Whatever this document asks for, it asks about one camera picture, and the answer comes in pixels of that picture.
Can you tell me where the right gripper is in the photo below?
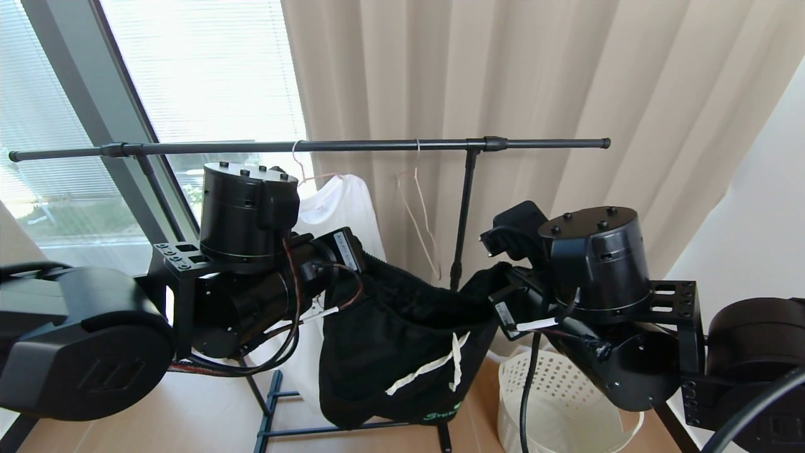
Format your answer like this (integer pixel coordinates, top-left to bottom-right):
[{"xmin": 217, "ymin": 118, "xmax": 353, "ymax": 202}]
[{"xmin": 489, "ymin": 267, "xmax": 680, "ymax": 413}]

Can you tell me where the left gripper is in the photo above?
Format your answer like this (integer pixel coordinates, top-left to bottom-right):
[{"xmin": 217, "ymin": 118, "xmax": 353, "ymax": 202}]
[{"xmin": 192, "ymin": 226, "xmax": 369, "ymax": 359}]

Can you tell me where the white garment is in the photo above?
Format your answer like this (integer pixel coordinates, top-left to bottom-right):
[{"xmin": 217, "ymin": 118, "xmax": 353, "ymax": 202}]
[{"xmin": 248, "ymin": 174, "xmax": 387, "ymax": 416}]

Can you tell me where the black garment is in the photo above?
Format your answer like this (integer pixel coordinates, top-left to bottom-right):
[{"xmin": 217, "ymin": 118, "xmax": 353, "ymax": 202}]
[{"xmin": 318, "ymin": 252, "xmax": 513, "ymax": 430}]

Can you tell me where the pink clothes hanger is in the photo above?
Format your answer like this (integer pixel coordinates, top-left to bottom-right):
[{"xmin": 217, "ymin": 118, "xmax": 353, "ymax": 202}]
[
  {"xmin": 291, "ymin": 140, "xmax": 343, "ymax": 186},
  {"xmin": 396, "ymin": 140, "xmax": 442, "ymax": 281}
]

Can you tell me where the white laundry basket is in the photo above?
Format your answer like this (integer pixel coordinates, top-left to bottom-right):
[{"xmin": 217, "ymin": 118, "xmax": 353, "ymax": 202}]
[{"xmin": 497, "ymin": 349, "xmax": 645, "ymax": 453}]

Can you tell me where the black clothes rack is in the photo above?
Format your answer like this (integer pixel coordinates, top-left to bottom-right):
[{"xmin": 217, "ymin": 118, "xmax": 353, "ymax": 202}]
[{"xmin": 8, "ymin": 137, "xmax": 612, "ymax": 453}]

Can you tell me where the beige curtain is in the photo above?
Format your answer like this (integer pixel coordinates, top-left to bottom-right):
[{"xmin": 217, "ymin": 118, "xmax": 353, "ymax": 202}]
[
  {"xmin": 0, "ymin": 203, "xmax": 35, "ymax": 265},
  {"xmin": 281, "ymin": 0, "xmax": 805, "ymax": 353}
]

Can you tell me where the window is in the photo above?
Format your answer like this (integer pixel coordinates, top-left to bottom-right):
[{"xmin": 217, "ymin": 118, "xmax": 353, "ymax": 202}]
[{"xmin": 0, "ymin": 0, "xmax": 315, "ymax": 277}]

